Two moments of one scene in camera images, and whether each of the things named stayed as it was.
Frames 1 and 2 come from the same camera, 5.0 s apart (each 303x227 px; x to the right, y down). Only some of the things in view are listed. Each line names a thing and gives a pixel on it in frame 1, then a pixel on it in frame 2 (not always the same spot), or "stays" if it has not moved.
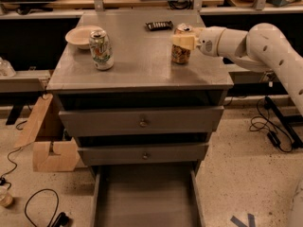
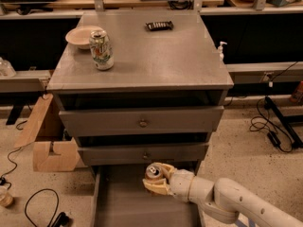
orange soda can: x=179 y=54 to x=154 y=170
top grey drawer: x=100 y=122 stays
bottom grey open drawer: x=147 y=196 stays
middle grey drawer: x=108 y=155 stays
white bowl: x=80 y=36 stays
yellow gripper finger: x=197 y=31 to x=169 y=169
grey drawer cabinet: x=144 y=125 stays
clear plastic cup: x=6 y=198 stays
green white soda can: x=100 y=49 stays
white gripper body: x=210 y=42 to x=181 y=183
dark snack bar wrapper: x=159 y=26 stays
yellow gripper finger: x=186 y=41 to x=156 y=185
